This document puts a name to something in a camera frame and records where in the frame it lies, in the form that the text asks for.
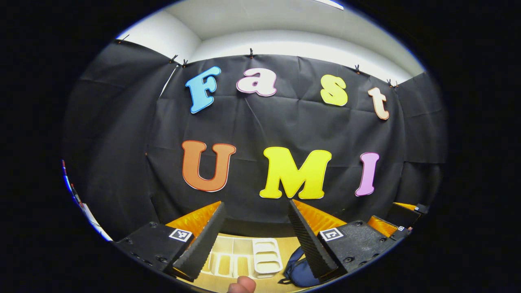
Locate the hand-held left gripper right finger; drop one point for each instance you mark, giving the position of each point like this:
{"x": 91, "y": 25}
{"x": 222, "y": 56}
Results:
{"x": 305, "y": 236}

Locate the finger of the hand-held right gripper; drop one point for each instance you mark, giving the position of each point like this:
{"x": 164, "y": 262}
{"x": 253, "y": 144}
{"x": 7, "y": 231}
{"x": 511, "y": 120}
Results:
{"x": 403, "y": 213}
{"x": 382, "y": 226}

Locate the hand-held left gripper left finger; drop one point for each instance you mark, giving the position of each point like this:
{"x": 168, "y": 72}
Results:
{"x": 209, "y": 236}

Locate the cream plastic bookshelf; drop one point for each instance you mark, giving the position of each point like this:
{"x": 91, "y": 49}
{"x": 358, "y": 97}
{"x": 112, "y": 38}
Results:
{"x": 266, "y": 256}

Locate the colourful printed board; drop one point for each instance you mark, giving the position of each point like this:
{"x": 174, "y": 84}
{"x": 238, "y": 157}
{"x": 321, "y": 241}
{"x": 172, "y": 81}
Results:
{"x": 87, "y": 213}

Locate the blue schoolbag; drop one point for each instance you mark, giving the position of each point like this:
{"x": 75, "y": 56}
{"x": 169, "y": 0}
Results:
{"x": 299, "y": 272}

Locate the black backdrop cloth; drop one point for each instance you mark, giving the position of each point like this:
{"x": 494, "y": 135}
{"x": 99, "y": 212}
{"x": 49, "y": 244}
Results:
{"x": 264, "y": 122}

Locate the long ceiling light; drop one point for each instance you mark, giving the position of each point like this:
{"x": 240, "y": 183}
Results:
{"x": 330, "y": 3}

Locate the row of black cloth clips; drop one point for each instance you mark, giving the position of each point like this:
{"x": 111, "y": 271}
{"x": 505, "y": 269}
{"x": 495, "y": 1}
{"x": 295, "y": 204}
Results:
{"x": 251, "y": 53}

